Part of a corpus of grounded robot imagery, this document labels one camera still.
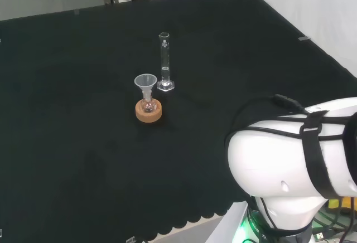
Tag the clear glass graduated cylinder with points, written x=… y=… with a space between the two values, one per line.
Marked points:
x=164 y=59

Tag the silver plug connector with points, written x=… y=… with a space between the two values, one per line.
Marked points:
x=320 y=236

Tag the yellow stop button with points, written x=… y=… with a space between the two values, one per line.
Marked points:
x=334 y=202

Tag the small round-bottom glass flask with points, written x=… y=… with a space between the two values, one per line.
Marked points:
x=147 y=107

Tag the black bench cloth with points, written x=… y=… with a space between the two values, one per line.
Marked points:
x=83 y=114

